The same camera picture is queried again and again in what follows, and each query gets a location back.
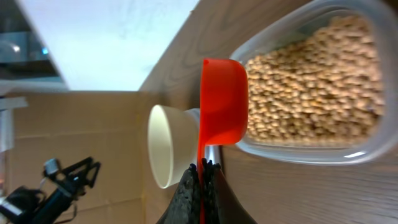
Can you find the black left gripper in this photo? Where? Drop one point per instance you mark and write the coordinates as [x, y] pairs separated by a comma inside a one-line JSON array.
[[72, 180]]

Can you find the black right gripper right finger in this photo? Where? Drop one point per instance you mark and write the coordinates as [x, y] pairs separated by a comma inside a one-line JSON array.
[[221, 206]]

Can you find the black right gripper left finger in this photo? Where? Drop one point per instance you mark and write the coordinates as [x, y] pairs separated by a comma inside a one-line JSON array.
[[185, 205]]

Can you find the red measuring scoop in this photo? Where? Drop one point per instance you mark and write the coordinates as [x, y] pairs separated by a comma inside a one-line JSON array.
[[223, 108]]

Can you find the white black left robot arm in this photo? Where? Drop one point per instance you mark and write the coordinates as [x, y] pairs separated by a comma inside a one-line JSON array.
[[34, 206]]

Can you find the cream round bowl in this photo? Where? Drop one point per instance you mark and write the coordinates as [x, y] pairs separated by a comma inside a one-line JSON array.
[[172, 139]]

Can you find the white digital kitchen scale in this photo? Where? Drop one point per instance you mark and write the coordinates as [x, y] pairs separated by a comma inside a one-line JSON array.
[[212, 152]]

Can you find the brown cardboard panel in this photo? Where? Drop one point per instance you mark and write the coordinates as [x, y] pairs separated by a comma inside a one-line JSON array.
[[109, 127]]

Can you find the tan soybeans pile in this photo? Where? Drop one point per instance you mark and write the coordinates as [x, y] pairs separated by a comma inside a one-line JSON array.
[[325, 89]]

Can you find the clear plastic container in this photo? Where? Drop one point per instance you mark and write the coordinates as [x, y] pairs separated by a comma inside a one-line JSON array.
[[300, 24]]

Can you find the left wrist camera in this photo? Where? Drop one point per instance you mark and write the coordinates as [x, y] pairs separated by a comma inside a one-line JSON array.
[[51, 167]]

